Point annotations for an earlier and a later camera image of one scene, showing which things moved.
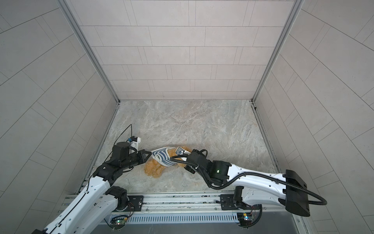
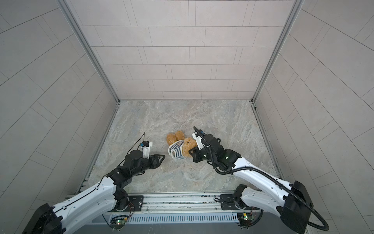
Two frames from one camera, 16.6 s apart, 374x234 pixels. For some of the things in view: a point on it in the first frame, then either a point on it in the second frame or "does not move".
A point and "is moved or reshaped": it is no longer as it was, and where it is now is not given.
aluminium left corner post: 84,41 does not move
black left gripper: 142,158 → 156,164
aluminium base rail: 249,207 does not move
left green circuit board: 119,222 does not move
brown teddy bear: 155,170 → 188,143
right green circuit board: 245,219 does not move
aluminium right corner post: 297,6 does not move
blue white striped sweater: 161,156 is moved or reshaped
